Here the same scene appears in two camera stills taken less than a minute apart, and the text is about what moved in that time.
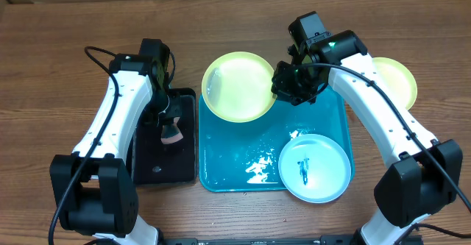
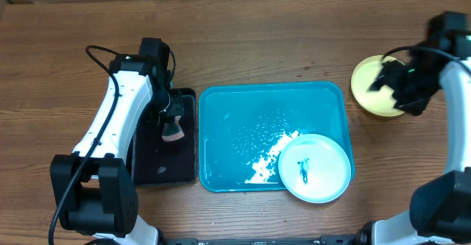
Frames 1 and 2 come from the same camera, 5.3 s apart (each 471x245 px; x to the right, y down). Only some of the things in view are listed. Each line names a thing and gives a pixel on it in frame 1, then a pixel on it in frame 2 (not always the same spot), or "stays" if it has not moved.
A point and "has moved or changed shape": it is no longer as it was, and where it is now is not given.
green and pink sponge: x=171 y=132 stays
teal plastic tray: x=244 y=157 stays
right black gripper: x=286 y=92 → x=388 y=77
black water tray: x=157 y=162 stays
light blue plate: x=314 y=168 stays
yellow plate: x=238 y=87 has moved or changed shape
